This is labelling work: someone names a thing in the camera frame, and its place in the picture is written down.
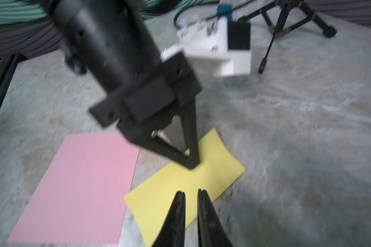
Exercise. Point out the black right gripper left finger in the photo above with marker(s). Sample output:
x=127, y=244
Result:
x=173, y=230

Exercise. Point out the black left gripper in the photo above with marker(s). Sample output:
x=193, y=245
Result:
x=149, y=104

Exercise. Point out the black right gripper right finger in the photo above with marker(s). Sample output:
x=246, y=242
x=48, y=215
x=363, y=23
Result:
x=210, y=230

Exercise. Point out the light yellow square paper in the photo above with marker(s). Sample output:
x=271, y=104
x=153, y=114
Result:
x=150, y=201

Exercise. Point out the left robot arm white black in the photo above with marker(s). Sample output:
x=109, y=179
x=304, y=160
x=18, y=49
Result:
x=109, y=40

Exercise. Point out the pink square paper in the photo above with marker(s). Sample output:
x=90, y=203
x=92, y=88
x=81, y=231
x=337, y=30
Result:
x=80, y=199

